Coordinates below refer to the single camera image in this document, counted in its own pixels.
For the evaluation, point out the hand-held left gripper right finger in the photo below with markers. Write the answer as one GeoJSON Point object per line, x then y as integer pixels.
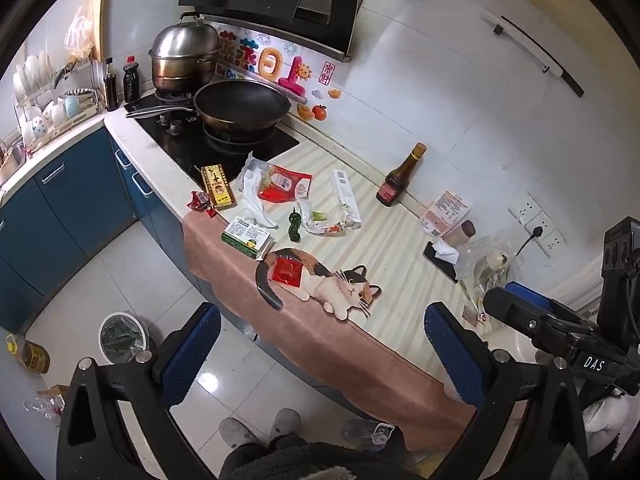
{"type": "Point", "coordinates": [452, 355]}

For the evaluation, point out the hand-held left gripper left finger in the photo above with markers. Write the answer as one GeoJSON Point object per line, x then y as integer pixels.
{"type": "Point", "coordinates": [192, 355]}

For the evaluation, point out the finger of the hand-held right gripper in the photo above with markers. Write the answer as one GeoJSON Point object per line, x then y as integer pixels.
{"type": "Point", "coordinates": [525, 291]}
{"type": "Point", "coordinates": [505, 306]}

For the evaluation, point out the red and white noodle packet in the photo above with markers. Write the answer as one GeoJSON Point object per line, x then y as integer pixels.
{"type": "Point", "coordinates": [285, 187]}

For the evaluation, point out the white trash can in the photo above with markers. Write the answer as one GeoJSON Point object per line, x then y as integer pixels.
{"type": "Point", "coordinates": [122, 340]}

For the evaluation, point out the small white sachet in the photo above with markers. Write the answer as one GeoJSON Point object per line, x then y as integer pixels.
{"type": "Point", "coordinates": [484, 321]}

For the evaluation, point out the garlic bulb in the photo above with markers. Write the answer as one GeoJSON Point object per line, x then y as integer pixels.
{"type": "Point", "coordinates": [497, 262]}

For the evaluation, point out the clear plastic bag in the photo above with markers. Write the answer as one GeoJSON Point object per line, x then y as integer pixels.
{"type": "Point", "coordinates": [477, 260]}

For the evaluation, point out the black phone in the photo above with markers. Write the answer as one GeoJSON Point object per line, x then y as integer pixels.
{"type": "Point", "coordinates": [441, 269]}

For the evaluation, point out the white tissue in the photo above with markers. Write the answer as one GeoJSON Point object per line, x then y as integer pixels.
{"type": "Point", "coordinates": [445, 252]}

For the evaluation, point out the brown capped jar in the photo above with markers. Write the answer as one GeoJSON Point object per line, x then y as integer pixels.
{"type": "Point", "coordinates": [462, 232]}

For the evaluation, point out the grey slipper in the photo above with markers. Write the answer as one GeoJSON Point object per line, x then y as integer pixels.
{"type": "Point", "coordinates": [286, 425]}
{"type": "Point", "coordinates": [237, 432]}

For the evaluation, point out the pink pouch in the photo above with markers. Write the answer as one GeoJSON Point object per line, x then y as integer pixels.
{"type": "Point", "coordinates": [445, 210]}

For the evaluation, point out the clear plastic container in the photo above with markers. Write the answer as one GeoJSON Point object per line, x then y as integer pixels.
{"type": "Point", "coordinates": [367, 432]}

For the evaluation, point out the red sachet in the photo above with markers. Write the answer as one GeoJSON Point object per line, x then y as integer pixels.
{"type": "Point", "coordinates": [287, 270]}

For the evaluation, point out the green and white box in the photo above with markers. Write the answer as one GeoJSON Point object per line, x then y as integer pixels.
{"type": "Point", "coordinates": [245, 235]}

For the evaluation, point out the cat printed striped mat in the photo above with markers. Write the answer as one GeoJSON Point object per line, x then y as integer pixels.
{"type": "Point", "coordinates": [380, 240]}

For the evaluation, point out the cardboard piece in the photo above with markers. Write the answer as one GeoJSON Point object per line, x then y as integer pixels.
{"type": "Point", "coordinates": [55, 392]}

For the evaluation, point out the blue kitchen cabinet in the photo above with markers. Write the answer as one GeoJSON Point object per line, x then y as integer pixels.
{"type": "Point", "coordinates": [65, 210]}
{"type": "Point", "coordinates": [150, 210]}

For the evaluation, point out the person's legs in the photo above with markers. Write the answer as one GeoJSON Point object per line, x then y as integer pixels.
{"type": "Point", "coordinates": [300, 462]}

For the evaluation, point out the red candy wrapper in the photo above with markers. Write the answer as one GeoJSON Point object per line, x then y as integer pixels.
{"type": "Point", "coordinates": [197, 201]}

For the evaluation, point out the crushed clear plastic bottle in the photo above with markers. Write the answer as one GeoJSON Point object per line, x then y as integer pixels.
{"type": "Point", "coordinates": [45, 406]}

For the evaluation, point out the yellow oil bottle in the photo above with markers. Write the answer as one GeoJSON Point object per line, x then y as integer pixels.
{"type": "Point", "coordinates": [35, 357]}

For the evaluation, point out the brown sauce bottle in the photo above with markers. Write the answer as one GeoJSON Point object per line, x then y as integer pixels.
{"type": "Point", "coordinates": [395, 185]}

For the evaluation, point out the green wrapper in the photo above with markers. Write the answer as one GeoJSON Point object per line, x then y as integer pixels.
{"type": "Point", "coordinates": [295, 225]}

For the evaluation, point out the white plastic wrapper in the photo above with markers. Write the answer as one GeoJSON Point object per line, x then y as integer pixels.
{"type": "Point", "coordinates": [252, 200]}

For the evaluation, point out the yellow box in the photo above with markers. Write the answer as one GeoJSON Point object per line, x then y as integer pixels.
{"type": "Point", "coordinates": [217, 187]}

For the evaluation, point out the clear colourful wrapper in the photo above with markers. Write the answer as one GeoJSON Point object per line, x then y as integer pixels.
{"type": "Point", "coordinates": [325, 228]}

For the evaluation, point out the black gas stove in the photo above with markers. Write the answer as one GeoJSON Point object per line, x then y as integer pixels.
{"type": "Point", "coordinates": [200, 150]}

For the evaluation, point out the black wok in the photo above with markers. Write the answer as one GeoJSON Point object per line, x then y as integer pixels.
{"type": "Point", "coordinates": [240, 105]}

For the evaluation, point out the metal dish rack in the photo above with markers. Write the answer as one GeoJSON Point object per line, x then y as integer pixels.
{"type": "Point", "coordinates": [52, 132]}

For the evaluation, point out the tall dark sauce bottle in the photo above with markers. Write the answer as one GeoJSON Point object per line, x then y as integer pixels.
{"type": "Point", "coordinates": [111, 92]}

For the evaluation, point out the white mugs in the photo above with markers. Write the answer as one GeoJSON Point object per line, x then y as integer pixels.
{"type": "Point", "coordinates": [42, 122]}

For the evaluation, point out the blue patterned bowl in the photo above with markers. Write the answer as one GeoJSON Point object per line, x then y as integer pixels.
{"type": "Point", "coordinates": [79, 102]}

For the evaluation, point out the red capped dark bottle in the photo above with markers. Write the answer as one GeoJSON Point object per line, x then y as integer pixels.
{"type": "Point", "coordinates": [131, 85]}

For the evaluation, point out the steel steamer pot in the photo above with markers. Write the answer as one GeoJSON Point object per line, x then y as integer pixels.
{"type": "Point", "coordinates": [185, 50]}

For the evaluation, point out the stack of white plates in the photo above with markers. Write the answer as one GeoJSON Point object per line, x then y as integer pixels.
{"type": "Point", "coordinates": [30, 72]}

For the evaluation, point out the hanging clear plastic bags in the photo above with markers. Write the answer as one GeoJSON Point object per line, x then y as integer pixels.
{"type": "Point", "coordinates": [77, 32]}

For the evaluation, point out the wooden cutting board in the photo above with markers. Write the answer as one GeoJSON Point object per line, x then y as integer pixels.
{"type": "Point", "coordinates": [97, 15]}

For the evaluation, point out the white wall socket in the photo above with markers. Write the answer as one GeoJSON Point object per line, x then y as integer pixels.
{"type": "Point", "coordinates": [550, 237]}
{"type": "Point", "coordinates": [525, 209]}

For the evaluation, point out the wall hook rail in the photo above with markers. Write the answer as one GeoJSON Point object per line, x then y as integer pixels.
{"type": "Point", "coordinates": [535, 47]}

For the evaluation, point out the red persimmon wall sticker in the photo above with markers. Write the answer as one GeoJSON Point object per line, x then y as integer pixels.
{"type": "Point", "coordinates": [319, 112]}

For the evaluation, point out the red seal wall sticker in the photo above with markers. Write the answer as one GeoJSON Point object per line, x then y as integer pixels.
{"type": "Point", "coordinates": [331, 71]}

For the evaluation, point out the festive character wall sticker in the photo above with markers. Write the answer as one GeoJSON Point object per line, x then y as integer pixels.
{"type": "Point", "coordinates": [272, 62]}

